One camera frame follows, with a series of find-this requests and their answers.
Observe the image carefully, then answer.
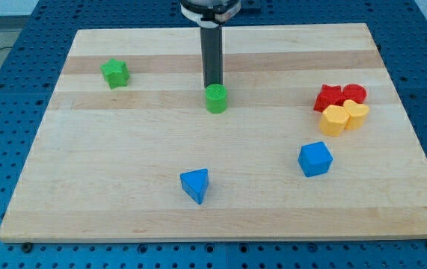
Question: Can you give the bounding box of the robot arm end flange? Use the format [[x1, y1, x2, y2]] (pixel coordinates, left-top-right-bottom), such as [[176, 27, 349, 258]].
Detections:
[[179, 0, 242, 28]]

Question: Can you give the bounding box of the green star block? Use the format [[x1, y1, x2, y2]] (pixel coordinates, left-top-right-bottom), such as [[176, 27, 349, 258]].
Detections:
[[100, 58, 129, 89]]

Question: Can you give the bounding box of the red star block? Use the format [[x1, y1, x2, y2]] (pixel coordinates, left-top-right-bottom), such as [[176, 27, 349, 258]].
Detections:
[[313, 84, 345, 112]]

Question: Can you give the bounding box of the green cylinder block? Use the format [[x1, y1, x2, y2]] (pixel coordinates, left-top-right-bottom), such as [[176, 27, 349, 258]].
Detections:
[[205, 84, 227, 114]]

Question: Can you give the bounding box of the blue triangle block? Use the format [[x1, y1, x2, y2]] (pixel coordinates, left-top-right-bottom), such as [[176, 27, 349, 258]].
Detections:
[[180, 168, 209, 205]]

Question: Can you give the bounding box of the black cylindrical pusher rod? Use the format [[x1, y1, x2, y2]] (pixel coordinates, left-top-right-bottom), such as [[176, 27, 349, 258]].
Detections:
[[200, 21, 223, 87]]

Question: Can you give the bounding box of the wooden board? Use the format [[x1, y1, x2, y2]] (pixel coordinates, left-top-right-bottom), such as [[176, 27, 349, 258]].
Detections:
[[0, 23, 427, 243]]

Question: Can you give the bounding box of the blue cube block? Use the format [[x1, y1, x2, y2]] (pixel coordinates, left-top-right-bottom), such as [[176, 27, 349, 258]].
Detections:
[[298, 141, 333, 177]]

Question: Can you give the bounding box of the yellow hexagon block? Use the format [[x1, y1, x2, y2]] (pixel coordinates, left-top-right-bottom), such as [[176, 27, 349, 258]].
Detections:
[[319, 105, 350, 137]]

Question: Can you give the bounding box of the yellow heart block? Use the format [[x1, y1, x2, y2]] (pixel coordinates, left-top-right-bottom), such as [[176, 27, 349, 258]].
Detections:
[[343, 99, 369, 130]]

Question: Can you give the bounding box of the red cylinder block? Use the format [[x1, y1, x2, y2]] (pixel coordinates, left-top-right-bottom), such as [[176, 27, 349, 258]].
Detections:
[[342, 84, 367, 104]]

